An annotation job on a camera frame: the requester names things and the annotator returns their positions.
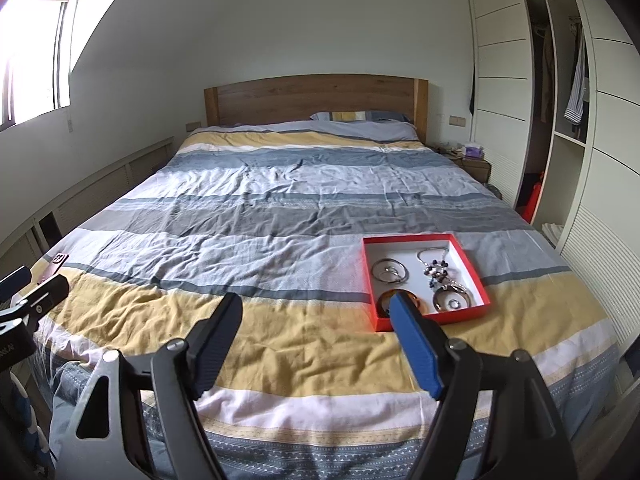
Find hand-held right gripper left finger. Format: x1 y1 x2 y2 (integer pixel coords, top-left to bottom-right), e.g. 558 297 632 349
47 291 244 480

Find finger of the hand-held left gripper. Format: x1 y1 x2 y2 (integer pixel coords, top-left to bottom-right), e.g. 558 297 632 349
0 265 32 301
10 274 71 323

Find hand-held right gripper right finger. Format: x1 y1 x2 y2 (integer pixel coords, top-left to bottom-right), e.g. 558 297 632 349
389 292 581 480

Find wide silver bangle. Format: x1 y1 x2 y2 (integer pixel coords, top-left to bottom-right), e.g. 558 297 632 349
432 287 473 313

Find amber bangle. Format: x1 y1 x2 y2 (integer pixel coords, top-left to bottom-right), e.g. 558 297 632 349
376 287 423 318

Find beaded bracelet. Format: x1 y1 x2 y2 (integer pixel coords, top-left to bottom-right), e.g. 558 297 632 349
424 257 453 288

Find thin silver bangle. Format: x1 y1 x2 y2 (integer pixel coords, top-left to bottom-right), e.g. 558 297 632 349
371 258 411 283

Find silver chain necklace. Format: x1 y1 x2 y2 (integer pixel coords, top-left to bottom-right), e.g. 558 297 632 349
416 247 471 293

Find red jewelry box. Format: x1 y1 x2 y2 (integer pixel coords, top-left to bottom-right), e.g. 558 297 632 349
361 232 491 333

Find red phone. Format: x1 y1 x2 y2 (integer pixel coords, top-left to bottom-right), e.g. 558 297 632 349
44 251 71 281

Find white radiator cover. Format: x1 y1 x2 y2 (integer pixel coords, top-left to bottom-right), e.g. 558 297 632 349
0 137 175 281

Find striped bed blanket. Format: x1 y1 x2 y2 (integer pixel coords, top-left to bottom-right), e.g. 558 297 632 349
37 120 621 480

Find red container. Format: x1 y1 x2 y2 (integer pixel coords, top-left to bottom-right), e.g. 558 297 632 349
522 172 543 223

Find wooden nightstand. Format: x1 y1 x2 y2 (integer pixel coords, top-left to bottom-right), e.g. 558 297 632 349
435 145 493 183

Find window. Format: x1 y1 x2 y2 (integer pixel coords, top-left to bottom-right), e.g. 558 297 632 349
0 0 81 131

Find striped pillow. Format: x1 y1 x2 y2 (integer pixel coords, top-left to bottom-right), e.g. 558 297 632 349
310 109 413 123

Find wooden headboard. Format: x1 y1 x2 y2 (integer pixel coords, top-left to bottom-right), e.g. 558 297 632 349
203 74 430 146

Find white wardrobe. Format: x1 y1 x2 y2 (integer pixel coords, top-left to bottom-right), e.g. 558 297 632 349
465 0 640 351

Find hanging brown clothes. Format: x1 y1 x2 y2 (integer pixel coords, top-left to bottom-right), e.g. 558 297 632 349
537 25 556 123

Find hanging striped shirt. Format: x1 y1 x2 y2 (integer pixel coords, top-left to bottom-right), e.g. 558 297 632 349
564 20 588 123

